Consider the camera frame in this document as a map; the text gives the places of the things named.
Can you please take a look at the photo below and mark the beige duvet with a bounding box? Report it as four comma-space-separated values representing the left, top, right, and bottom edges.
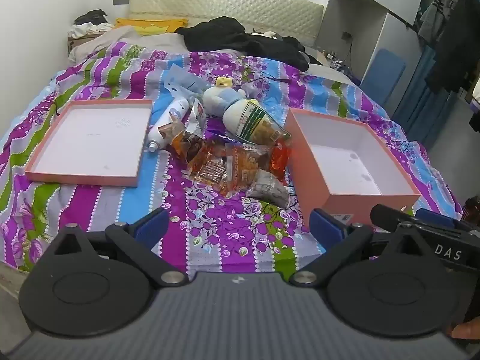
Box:
67, 26, 188, 64

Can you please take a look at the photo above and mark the black clothing pile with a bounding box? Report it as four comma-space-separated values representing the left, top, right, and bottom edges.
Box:
174, 17, 310, 72

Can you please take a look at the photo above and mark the white spray bottle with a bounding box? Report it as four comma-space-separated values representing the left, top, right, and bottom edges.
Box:
147, 98, 190, 153

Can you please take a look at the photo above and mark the yellow pillow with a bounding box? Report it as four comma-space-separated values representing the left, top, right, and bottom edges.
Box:
114, 18, 179, 36

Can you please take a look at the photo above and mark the blue grey plastic bag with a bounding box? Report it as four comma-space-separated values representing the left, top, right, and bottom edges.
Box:
162, 64, 205, 102

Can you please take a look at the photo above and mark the blue board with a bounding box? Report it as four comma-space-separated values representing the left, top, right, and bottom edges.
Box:
361, 49, 407, 106

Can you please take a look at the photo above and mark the orange packet with grey cake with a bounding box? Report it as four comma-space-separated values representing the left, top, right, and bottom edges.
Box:
225, 144, 274, 196

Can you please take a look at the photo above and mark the brown nightstand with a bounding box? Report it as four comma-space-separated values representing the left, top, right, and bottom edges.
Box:
67, 32, 102, 55

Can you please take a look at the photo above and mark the green label snack packet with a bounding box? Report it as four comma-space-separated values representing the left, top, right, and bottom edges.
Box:
235, 101, 292, 145

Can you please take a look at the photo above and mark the grey bed sheet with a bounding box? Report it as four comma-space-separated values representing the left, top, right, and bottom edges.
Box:
304, 62, 361, 87

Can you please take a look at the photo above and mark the white red snack packet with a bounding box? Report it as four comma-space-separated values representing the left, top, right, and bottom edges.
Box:
187, 101, 208, 136

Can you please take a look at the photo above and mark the white blue plush toy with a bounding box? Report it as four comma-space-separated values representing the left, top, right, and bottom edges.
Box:
202, 76, 263, 136

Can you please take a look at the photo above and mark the black red bag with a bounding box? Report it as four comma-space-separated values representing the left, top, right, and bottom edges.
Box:
463, 198, 480, 223

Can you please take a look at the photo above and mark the brown red snack packet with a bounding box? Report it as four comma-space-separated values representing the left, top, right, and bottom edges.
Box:
159, 120, 205, 160

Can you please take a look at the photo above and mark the grey striped jacket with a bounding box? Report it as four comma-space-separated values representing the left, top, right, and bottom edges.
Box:
416, 0, 456, 44

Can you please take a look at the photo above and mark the person's right hand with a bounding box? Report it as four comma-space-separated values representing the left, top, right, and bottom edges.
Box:
450, 315, 480, 342

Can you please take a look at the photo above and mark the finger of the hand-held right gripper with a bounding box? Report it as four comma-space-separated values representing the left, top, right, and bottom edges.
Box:
370, 203, 469, 239
414, 207, 480, 234

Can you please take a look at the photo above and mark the cream quilted headboard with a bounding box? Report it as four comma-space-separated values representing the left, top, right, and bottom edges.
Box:
127, 0, 325, 42

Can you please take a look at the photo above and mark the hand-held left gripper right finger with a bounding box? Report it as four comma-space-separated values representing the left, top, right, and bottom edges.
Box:
289, 208, 432, 287

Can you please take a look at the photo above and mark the black coat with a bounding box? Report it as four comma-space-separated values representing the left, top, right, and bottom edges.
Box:
425, 0, 480, 92

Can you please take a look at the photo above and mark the pile of clothes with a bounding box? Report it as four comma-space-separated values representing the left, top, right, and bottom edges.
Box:
67, 9, 115, 38

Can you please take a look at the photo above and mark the clear orange tray packet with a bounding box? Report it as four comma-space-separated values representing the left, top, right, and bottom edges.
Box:
187, 145, 235, 189

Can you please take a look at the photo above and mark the pink cardboard box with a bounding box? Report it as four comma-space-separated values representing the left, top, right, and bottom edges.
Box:
284, 107, 422, 233

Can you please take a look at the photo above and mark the pink box lid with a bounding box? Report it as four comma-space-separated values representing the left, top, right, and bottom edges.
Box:
24, 99, 154, 188

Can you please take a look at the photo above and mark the blue curtain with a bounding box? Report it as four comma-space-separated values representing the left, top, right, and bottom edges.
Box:
392, 45, 458, 147

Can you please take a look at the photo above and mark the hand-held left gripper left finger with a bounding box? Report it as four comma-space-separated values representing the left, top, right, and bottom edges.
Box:
52, 208, 188, 289

